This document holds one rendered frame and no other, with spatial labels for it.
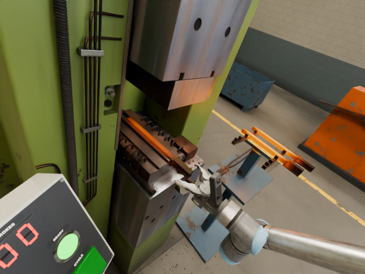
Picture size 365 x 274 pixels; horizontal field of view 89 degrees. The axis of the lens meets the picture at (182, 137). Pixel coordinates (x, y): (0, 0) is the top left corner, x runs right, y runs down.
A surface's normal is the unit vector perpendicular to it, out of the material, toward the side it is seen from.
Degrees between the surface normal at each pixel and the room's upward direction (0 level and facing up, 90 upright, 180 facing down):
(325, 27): 90
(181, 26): 90
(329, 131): 90
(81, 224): 60
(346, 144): 90
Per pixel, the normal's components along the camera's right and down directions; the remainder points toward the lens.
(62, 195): 0.93, -0.05
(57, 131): 0.71, 0.56
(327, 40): -0.73, 0.21
